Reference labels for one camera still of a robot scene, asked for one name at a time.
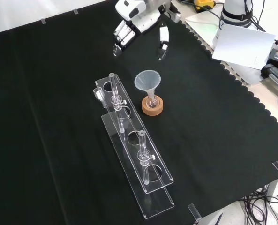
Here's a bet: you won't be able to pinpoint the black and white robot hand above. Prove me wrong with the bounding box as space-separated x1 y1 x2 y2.
112 0 170 60

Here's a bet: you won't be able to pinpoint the small clear weighing funnel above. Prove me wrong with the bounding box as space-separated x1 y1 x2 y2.
92 87 105 102

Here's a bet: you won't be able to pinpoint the clear plastic funnel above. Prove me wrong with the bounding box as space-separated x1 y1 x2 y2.
134 69 161 100

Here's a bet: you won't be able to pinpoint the clear acrylic funnel stand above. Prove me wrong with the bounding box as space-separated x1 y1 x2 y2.
94 72 175 220

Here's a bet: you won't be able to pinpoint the yellow stop button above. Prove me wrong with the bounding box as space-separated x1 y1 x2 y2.
193 0 216 12

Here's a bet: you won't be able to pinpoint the small round-bottom glass flask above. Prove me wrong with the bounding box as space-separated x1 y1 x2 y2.
146 92 159 109

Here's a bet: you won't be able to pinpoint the pale board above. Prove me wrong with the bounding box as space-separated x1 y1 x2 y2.
211 24 277 71

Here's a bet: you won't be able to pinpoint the black bench cloth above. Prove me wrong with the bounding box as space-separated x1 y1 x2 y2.
0 0 278 225

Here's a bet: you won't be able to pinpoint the grey and black clamp tool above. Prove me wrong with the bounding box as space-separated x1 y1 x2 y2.
260 63 278 92

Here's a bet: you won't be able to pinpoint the black stop button cable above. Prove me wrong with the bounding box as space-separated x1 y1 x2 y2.
180 0 222 20

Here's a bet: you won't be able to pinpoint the cork ring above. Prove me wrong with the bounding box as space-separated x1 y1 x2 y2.
142 96 164 116

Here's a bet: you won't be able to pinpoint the black floor cables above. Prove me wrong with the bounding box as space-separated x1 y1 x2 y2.
242 177 278 225

